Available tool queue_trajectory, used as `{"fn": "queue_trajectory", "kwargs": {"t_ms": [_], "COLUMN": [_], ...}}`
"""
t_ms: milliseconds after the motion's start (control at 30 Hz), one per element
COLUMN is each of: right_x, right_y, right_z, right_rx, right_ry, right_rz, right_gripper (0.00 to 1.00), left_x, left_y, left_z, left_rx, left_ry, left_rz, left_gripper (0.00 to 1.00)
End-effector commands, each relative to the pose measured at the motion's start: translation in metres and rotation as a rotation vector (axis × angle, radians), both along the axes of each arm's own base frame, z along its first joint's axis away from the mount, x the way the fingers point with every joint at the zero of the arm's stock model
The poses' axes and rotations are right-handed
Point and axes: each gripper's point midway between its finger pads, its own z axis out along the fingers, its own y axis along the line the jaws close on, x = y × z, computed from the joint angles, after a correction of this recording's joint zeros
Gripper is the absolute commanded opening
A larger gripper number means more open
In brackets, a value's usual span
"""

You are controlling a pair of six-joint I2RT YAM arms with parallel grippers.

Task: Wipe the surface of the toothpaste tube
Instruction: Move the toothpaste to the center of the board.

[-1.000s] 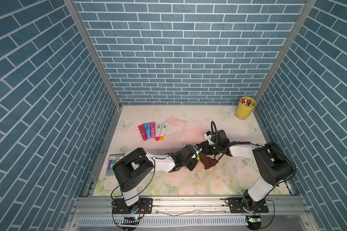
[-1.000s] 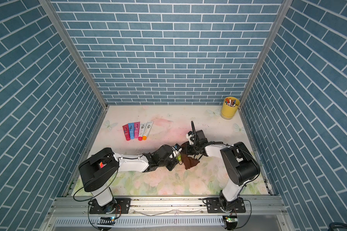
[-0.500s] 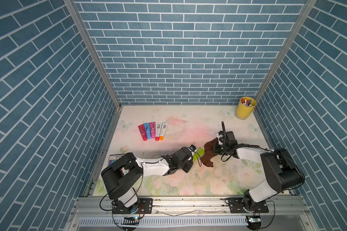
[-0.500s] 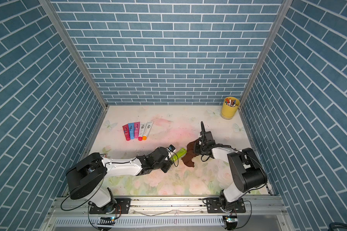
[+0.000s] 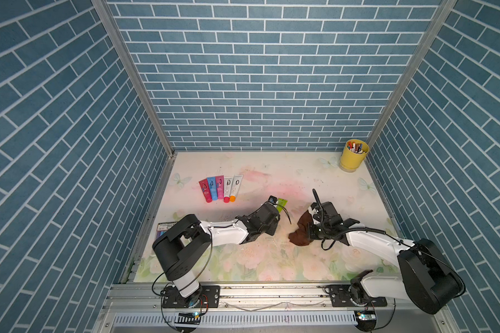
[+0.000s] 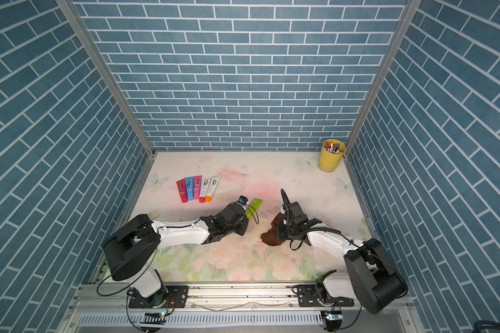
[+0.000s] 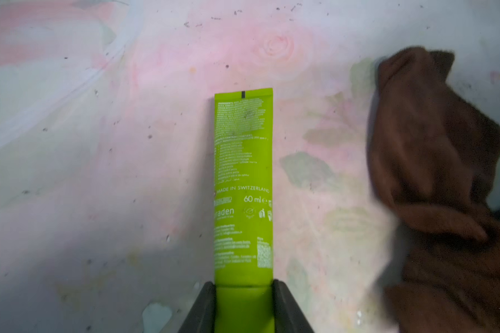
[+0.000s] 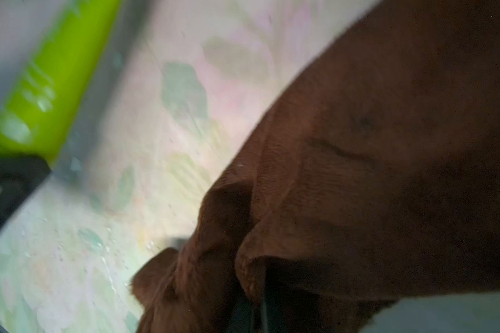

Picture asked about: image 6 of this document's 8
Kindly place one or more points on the brown cloth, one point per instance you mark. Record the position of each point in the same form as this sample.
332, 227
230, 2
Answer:
271, 237

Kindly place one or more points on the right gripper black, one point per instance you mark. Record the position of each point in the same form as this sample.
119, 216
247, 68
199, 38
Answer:
280, 225

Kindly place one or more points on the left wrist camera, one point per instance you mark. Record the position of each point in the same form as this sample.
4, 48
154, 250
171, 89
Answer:
242, 200

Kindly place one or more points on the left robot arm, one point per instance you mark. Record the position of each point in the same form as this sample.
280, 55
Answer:
130, 251

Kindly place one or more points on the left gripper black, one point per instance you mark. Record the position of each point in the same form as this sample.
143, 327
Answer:
244, 224

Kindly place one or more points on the aluminium front rail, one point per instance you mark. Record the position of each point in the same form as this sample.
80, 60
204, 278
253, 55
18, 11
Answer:
223, 296

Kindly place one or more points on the white orange-cap toothpaste tube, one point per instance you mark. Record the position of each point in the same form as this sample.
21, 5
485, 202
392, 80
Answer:
212, 186

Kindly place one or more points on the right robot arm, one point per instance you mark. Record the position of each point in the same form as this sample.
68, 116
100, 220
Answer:
373, 279

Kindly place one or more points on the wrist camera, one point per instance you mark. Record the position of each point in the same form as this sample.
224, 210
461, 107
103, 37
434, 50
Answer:
284, 200
242, 200

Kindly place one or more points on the blue toothpaste tube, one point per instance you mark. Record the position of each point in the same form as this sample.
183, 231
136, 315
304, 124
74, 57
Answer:
189, 181

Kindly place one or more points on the green toothpaste tube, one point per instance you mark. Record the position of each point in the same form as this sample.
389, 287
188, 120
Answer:
252, 208

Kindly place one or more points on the white pink-cap toothpaste tube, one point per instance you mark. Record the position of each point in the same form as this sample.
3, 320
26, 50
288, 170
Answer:
205, 183

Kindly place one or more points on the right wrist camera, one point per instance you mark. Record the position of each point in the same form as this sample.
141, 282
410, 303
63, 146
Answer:
284, 200

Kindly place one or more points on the yellow cup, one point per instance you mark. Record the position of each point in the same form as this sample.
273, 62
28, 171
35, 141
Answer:
328, 162

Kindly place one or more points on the pens in cup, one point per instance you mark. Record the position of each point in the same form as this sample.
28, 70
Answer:
332, 147

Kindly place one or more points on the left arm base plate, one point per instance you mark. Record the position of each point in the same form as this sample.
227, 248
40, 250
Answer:
172, 296

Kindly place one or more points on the magenta toothpaste tube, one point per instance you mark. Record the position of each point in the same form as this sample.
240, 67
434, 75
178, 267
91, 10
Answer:
197, 180

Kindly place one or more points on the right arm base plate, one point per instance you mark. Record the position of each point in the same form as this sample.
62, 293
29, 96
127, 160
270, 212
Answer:
314, 295

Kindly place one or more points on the red toothpaste tube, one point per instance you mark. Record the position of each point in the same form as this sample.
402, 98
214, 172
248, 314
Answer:
182, 189

